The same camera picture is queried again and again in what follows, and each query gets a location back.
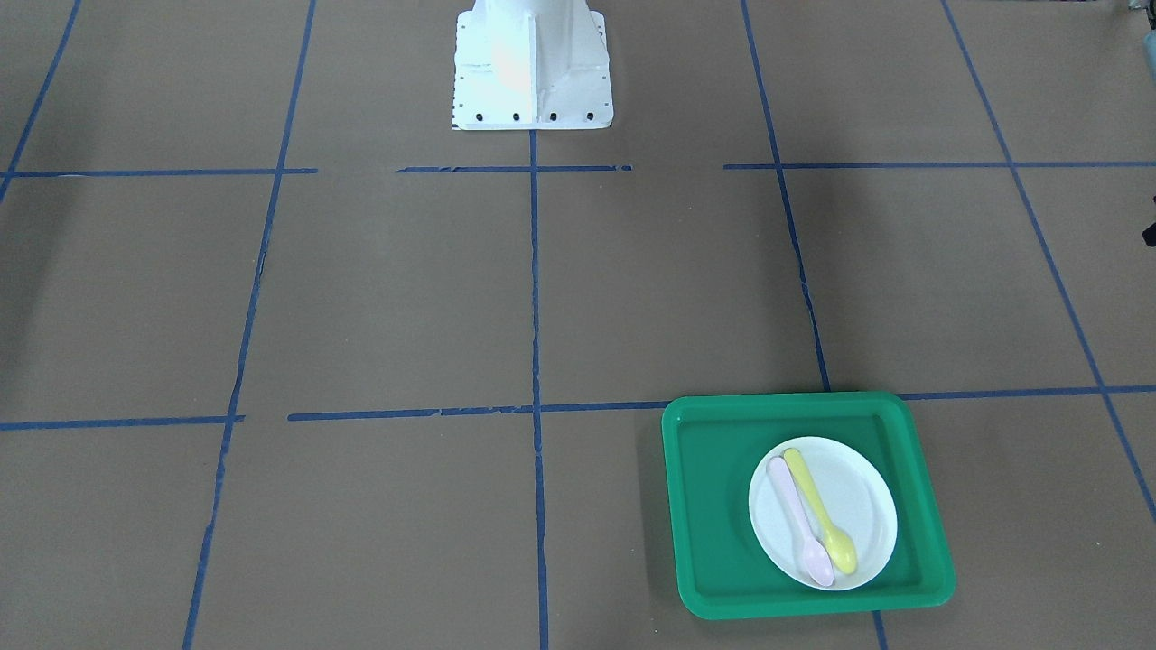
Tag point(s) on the white round plate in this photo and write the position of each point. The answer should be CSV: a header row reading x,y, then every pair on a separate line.
x,y
856,500

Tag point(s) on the yellow plastic spoon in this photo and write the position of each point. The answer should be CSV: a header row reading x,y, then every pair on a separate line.
x,y
838,546

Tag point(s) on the pink plastic spoon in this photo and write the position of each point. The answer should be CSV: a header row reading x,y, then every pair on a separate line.
x,y
812,555

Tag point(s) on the green plastic tray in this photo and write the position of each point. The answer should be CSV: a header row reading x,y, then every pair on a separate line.
x,y
711,447

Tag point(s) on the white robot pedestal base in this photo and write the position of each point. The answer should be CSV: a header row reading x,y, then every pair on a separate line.
x,y
531,65

